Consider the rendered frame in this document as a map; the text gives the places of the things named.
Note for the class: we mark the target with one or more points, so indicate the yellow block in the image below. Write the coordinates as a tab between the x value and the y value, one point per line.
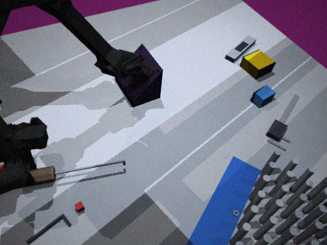
257	64

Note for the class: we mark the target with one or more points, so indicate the blue flat strip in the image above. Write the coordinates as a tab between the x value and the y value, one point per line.
217	222

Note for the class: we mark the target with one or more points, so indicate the small red cube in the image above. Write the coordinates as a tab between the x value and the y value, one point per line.
79	206

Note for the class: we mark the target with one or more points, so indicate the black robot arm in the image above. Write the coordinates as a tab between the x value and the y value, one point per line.
113	62

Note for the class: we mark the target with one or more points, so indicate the blue cube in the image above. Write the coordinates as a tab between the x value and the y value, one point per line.
262	96

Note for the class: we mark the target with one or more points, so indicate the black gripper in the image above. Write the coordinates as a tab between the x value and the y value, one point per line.
16	168

